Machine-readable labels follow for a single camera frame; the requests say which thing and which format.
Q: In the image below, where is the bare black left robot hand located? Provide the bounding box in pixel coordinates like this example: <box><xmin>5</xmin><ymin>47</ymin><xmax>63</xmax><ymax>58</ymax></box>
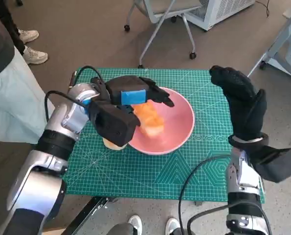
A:
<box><xmin>105</xmin><ymin>75</ymin><xmax>175</xmax><ymax>115</ymax></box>

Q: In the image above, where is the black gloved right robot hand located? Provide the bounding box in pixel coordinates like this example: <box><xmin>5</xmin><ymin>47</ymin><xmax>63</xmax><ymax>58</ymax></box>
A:
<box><xmin>208</xmin><ymin>65</ymin><xmax>268</xmax><ymax>142</ymax></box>

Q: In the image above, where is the long toy bread loaf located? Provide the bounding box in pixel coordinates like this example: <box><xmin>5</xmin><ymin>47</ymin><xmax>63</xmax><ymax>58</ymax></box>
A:
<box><xmin>133</xmin><ymin>102</ymin><xmax>165</xmax><ymax>138</ymax></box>

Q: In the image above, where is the round toy bread bun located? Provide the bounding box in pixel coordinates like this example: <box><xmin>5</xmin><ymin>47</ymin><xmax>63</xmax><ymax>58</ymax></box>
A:
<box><xmin>102</xmin><ymin>138</ymin><xmax>128</xmax><ymax>150</ymax></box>

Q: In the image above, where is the pink bowl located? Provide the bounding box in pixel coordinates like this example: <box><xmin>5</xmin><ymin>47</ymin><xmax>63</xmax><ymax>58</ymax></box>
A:
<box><xmin>128</xmin><ymin>87</ymin><xmax>195</xmax><ymax>155</ymax></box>

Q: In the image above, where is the green cutting mat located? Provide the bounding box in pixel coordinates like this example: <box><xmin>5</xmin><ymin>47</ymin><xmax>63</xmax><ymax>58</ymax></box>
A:
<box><xmin>62</xmin><ymin>67</ymin><xmax>266</xmax><ymax>204</ymax></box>

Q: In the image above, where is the grey rolling chair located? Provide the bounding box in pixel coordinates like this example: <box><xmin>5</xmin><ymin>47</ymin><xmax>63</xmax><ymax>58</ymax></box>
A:
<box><xmin>124</xmin><ymin>0</ymin><xmax>204</xmax><ymax>69</ymax></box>

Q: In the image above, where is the person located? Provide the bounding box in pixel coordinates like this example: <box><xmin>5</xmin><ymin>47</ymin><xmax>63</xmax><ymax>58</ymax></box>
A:
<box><xmin>0</xmin><ymin>0</ymin><xmax>48</xmax><ymax>65</ymax></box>
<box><xmin>0</xmin><ymin>8</ymin><xmax>56</xmax><ymax>145</ymax></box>

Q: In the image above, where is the white perforated cabinet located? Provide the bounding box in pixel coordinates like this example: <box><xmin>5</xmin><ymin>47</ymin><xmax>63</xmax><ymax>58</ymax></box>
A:
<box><xmin>185</xmin><ymin>0</ymin><xmax>256</xmax><ymax>32</ymax></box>

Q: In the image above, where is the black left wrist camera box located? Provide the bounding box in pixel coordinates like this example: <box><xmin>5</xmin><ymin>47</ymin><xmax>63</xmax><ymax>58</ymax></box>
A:
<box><xmin>89</xmin><ymin>100</ymin><xmax>141</xmax><ymax>147</ymax></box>

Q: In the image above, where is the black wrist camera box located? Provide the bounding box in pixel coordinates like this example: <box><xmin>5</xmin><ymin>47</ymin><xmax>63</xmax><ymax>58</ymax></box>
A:
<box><xmin>89</xmin><ymin>100</ymin><xmax>141</xmax><ymax>147</ymax></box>
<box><xmin>251</xmin><ymin>146</ymin><xmax>291</xmax><ymax>183</ymax></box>

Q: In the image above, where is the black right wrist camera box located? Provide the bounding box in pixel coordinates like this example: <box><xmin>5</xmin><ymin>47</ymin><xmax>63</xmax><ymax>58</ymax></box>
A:
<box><xmin>251</xmin><ymin>146</ymin><xmax>291</xmax><ymax>183</ymax></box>

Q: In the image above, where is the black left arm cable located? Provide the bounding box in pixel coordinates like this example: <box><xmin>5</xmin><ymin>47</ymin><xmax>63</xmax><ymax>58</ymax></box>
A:
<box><xmin>44</xmin><ymin>65</ymin><xmax>104</xmax><ymax>120</ymax></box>

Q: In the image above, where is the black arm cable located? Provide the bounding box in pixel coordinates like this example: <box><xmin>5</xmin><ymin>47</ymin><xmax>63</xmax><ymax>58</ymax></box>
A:
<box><xmin>178</xmin><ymin>154</ymin><xmax>231</xmax><ymax>235</ymax></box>
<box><xmin>44</xmin><ymin>65</ymin><xmax>104</xmax><ymax>120</ymax></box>

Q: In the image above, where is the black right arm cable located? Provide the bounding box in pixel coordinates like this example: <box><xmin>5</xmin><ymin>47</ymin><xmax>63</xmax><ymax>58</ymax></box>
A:
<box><xmin>178</xmin><ymin>154</ymin><xmax>231</xmax><ymax>235</ymax></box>

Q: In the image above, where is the black folding table frame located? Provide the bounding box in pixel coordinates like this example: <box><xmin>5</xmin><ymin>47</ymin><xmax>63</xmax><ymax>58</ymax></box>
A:
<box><xmin>64</xmin><ymin>195</ymin><xmax>119</xmax><ymax>235</ymax></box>

